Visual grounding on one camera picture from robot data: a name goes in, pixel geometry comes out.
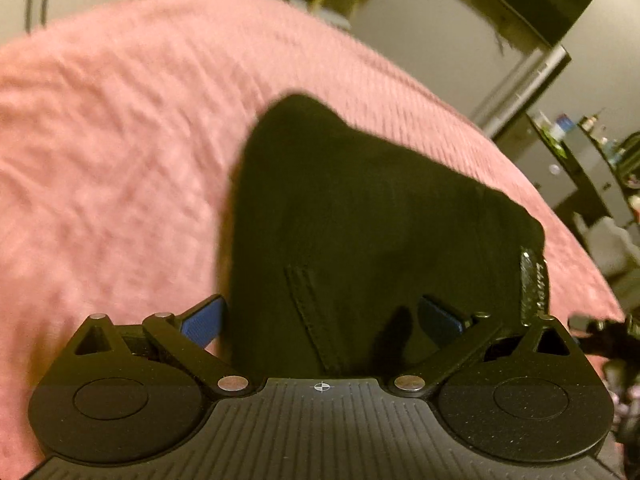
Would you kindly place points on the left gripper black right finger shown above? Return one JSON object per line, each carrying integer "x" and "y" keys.
{"x": 459, "y": 338}

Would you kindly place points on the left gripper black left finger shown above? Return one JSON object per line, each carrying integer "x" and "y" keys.
{"x": 182, "y": 340}

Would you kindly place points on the black pants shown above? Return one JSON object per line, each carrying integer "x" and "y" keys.
{"x": 337, "y": 235}

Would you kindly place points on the dark desk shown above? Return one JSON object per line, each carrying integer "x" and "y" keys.
{"x": 595, "y": 168}

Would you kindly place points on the grey drawer cabinet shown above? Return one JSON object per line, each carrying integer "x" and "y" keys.
{"x": 554, "y": 172}

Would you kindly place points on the pink ribbed bed blanket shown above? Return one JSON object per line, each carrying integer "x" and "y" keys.
{"x": 119, "y": 130}

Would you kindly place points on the white tower fan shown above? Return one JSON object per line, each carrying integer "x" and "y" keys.
{"x": 521, "y": 88}

